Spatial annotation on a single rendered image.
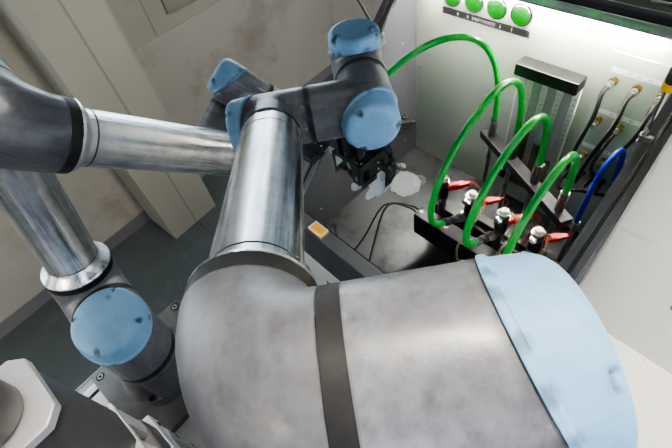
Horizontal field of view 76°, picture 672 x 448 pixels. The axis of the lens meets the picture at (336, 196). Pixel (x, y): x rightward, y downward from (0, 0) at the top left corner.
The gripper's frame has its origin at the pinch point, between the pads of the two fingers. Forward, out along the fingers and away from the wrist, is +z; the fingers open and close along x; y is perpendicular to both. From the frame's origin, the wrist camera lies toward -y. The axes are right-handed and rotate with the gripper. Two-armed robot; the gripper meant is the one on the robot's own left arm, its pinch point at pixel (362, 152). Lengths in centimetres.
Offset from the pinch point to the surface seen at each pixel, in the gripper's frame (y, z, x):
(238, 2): 28, -33, -184
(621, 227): -25, 33, 31
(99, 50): 58, -71, -100
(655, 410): -6, 53, 49
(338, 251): 25.7, 12.4, 1.5
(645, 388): -7, 53, 45
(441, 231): 5.0, 28.8, 4.0
